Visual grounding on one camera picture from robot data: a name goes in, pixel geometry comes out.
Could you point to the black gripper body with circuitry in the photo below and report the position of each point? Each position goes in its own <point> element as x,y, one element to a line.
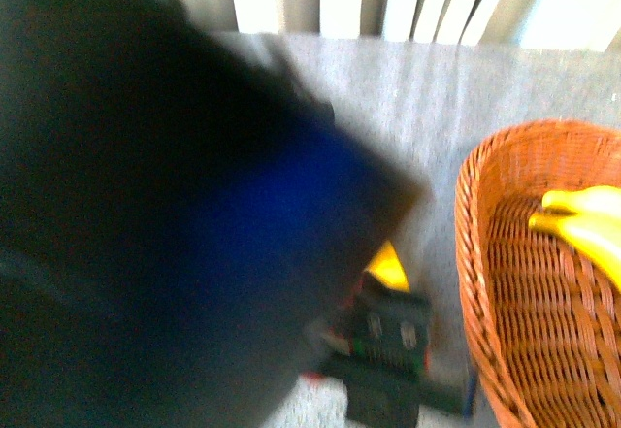
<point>378,345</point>

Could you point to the yellow banana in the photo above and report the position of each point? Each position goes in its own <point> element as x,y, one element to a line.
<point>601,199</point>
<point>594,236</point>
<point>388,270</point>

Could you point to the black blue robot arm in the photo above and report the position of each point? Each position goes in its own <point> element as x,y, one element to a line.
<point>174,221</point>

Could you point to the right brown wicker basket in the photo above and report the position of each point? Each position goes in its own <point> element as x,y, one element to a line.
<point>541,322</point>

